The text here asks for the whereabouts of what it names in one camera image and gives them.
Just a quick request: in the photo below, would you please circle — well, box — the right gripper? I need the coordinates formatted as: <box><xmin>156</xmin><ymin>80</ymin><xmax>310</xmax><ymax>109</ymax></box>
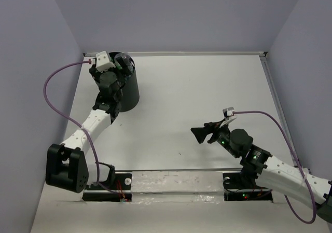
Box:
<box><xmin>190</xmin><ymin>118</ymin><xmax>239</xmax><ymax>158</ymax></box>

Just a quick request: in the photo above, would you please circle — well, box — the clear bottle white-green label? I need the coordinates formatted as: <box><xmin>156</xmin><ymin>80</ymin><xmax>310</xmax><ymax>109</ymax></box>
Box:
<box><xmin>114</xmin><ymin>52</ymin><xmax>134</xmax><ymax>76</ymax></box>

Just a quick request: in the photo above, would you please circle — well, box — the green plastic bottle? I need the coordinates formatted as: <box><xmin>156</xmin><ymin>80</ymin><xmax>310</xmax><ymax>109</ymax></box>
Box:
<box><xmin>114</xmin><ymin>60</ymin><xmax>122</xmax><ymax>70</ymax></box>

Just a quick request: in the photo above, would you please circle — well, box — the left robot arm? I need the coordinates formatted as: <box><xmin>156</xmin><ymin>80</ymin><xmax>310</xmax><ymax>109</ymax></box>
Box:
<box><xmin>45</xmin><ymin>51</ymin><xmax>140</xmax><ymax>193</ymax></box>

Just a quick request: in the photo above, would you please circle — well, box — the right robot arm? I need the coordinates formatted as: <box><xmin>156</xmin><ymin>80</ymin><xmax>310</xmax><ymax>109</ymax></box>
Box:
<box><xmin>190</xmin><ymin>121</ymin><xmax>331</xmax><ymax>223</ymax></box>

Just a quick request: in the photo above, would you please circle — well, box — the black cylindrical bin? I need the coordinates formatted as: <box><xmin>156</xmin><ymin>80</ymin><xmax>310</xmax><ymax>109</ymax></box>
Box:
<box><xmin>120</xmin><ymin>52</ymin><xmax>140</xmax><ymax>112</ymax></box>

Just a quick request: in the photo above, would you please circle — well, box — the white foam strip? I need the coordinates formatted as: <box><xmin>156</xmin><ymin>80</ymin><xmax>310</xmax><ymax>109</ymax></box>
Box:
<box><xmin>131</xmin><ymin>171</ymin><xmax>224</xmax><ymax>204</ymax></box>

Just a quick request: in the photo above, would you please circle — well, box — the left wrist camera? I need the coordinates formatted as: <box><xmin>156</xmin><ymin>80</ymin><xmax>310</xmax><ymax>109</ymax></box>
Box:
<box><xmin>96</xmin><ymin>51</ymin><xmax>115</xmax><ymax>73</ymax></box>

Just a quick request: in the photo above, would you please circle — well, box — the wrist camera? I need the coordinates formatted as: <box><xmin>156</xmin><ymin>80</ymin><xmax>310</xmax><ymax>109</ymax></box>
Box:
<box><xmin>96</xmin><ymin>51</ymin><xmax>115</xmax><ymax>73</ymax></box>
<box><xmin>220</xmin><ymin>107</ymin><xmax>237</xmax><ymax>127</ymax></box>

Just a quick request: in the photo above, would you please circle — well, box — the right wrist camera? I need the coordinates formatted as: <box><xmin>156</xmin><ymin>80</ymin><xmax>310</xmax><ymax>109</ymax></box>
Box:
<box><xmin>220</xmin><ymin>107</ymin><xmax>237</xmax><ymax>127</ymax></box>

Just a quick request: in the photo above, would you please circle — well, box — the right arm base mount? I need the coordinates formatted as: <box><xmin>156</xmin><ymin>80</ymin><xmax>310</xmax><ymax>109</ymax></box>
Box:
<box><xmin>223</xmin><ymin>172</ymin><xmax>273</xmax><ymax>202</ymax></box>

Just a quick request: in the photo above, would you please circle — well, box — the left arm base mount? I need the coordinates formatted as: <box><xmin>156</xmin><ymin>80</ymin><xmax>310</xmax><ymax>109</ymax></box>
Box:
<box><xmin>82</xmin><ymin>172</ymin><xmax>132</xmax><ymax>202</ymax></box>

